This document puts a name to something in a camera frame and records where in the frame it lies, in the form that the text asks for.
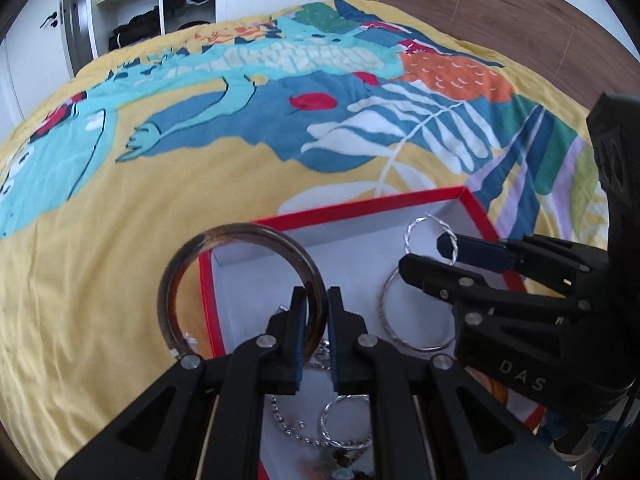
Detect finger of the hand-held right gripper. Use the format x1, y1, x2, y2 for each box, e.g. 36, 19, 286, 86
398, 254, 594, 332
436, 232, 609, 294

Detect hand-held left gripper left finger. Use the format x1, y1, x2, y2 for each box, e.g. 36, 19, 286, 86
55, 286, 307, 480

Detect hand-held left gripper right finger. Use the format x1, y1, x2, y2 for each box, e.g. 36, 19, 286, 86
326, 286, 576, 480

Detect thin silver chain necklace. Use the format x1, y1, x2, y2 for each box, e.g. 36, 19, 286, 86
306, 339, 333, 372

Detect twisted silver hoop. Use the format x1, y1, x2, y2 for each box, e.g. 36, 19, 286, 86
320, 394, 373, 448
402, 213, 458, 267

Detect large thin metal bangle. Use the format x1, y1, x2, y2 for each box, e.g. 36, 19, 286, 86
380, 265, 458, 352

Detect amber orange bangle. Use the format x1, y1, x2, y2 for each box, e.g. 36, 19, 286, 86
482, 375, 512, 407

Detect dark brown bangle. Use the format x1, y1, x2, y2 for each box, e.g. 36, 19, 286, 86
159, 223, 328, 363

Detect sparkling silver chain bracelet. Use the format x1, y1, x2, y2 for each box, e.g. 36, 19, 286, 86
271, 394, 328, 450

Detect red jewelry box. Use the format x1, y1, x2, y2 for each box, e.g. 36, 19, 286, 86
198, 186, 546, 480

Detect brown white beaded bracelet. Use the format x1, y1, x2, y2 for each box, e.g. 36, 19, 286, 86
320, 447, 373, 480

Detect yellow dinosaur printed blanket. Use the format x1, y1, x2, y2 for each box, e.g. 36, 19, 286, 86
0, 0, 613, 480

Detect wooden headboard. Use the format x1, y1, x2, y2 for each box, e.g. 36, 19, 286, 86
362, 0, 640, 126

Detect dark folded clothes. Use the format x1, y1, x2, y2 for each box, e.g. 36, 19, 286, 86
107, 7, 163, 51

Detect white door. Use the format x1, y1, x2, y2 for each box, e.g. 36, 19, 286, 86
0, 0, 76, 121

